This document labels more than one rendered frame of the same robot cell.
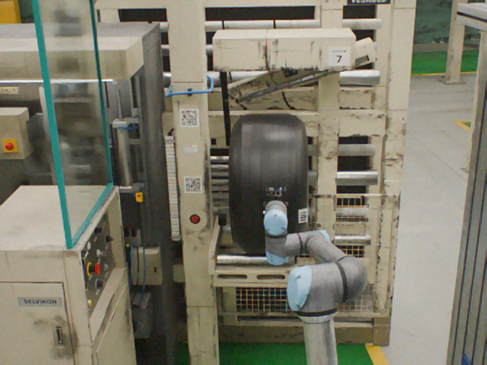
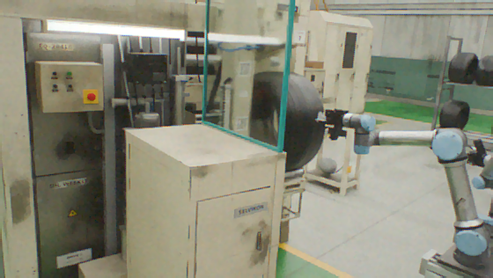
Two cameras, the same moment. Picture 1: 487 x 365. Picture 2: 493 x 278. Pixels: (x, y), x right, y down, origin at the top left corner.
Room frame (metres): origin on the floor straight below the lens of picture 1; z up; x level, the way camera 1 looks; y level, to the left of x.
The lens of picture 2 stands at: (0.82, 1.58, 1.66)
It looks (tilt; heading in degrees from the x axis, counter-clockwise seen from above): 13 degrees down; 319
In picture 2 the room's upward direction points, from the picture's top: 4 degrees clockwise
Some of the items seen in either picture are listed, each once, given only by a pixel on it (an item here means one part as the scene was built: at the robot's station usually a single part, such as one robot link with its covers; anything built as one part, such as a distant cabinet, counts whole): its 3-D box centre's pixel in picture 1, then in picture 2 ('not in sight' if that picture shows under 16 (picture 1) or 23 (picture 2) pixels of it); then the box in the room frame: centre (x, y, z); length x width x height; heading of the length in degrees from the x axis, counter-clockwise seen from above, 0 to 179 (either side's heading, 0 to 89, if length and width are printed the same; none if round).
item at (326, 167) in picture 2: not in sight; (333, 153); (3.70, -2.25, 0.40); 0.60 x 0.35 x 0.80; 6
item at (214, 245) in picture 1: (216, 243); not in sight; (2.54, 0.13, 0.90); 0.40 x 0.03 x 0.10; 177
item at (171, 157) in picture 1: (174, 187); not in sight; (2.50, 0.29, 1.19); 0.05 x 0.04 x 0.48; 177
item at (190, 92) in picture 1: (190, 85); not in sight; (2.53, 0.21, 1.62); 0.19 x 0.19 x 0.06; 87
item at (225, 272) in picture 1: (254, 271); (278, 186); (2.39, -0.04, 0.83); 0.36 x 0.09 x 0.06; 87
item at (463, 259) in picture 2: not in sight; (472, 251); (1.42, -0.36, 0.77); 0.15 x 0.15 x 0.10
